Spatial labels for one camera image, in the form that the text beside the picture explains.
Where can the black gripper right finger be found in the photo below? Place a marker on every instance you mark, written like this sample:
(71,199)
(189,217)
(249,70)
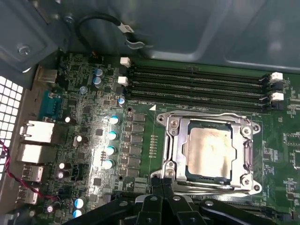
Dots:
(180,211)

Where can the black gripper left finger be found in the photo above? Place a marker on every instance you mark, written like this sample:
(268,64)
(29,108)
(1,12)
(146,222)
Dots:
(150,211)

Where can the metal locking lever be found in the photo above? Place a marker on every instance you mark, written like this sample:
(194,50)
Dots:
(199,114)
(211,189)

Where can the silver CPU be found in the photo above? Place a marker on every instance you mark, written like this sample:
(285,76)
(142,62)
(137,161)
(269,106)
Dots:
(208,152)

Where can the metal socket cover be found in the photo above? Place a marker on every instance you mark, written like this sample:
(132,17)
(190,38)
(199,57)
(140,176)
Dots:
(181,131)

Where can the CPU socket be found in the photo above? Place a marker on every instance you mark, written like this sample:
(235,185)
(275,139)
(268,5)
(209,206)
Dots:
(245,140)

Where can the blue topped capacitor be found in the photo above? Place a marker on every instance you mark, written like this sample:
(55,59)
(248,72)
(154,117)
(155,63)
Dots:
(77,213)
(108,164)
(121,101)
(79,202)
(110,150)
(114,120)
(98,71)
(112,135)
(97,81)

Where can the silver rear port housing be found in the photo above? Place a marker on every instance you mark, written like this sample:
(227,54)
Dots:
(32,153)
(28,195)
(37,132)
(48,76)
(32,173)

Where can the green motherboard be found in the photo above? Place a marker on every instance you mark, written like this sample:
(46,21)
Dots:
(272,126)

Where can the blue rear port connector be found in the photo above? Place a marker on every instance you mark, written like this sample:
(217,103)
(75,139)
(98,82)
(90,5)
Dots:
(50,106)

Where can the black PC case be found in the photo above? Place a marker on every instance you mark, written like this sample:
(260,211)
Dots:
(187,28)

